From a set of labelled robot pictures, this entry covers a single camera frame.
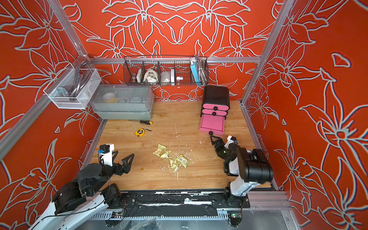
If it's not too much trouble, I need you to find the pink bottom drawer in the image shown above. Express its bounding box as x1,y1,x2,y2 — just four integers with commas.
199,115,225,135

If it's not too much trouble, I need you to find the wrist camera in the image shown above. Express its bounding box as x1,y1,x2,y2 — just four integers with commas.
97,143,115,167
225,135,238,149

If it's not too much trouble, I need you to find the pink top drawer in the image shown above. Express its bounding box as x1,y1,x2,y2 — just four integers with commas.
202,103,230,111

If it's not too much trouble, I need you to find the yellow tape measure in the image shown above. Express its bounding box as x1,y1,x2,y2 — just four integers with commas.
134,128,151,137

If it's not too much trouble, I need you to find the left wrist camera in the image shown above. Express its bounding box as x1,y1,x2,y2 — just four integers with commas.
97,143,115,167

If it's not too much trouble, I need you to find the green cookie packet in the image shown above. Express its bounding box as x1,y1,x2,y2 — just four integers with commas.
169,158,178,171
153,144,166,157
160,149,172,158
176,155,189,168

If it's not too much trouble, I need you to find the pink drawer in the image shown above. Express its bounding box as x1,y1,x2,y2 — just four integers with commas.
201,109,228,117
202,103,230,111
199,115,225,135

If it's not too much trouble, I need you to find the black drawer cabinet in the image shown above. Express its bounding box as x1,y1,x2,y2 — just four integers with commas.
200,85,230,116

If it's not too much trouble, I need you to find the clear plastic wall bin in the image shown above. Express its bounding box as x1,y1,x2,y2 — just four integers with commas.
44,68,101,109

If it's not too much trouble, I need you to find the yellow black screwdriver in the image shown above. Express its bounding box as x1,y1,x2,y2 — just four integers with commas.
139,120,153,125

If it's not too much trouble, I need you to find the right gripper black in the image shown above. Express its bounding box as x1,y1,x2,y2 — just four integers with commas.
210,136,231,164

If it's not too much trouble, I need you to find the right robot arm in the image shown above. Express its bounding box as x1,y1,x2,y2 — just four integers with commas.
209,131,274,203

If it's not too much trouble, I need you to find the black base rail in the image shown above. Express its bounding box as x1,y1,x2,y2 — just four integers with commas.
106,188,250,218

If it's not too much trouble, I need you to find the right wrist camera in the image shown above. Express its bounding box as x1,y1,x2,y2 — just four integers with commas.
225,135,238,149

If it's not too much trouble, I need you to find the black wire basket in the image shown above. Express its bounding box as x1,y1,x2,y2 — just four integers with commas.
123,55,209,86

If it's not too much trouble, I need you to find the grey plastic storage box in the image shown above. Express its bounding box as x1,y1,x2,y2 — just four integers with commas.
90,84,154,120

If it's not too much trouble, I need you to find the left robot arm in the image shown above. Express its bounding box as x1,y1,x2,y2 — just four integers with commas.
30,154,135,230

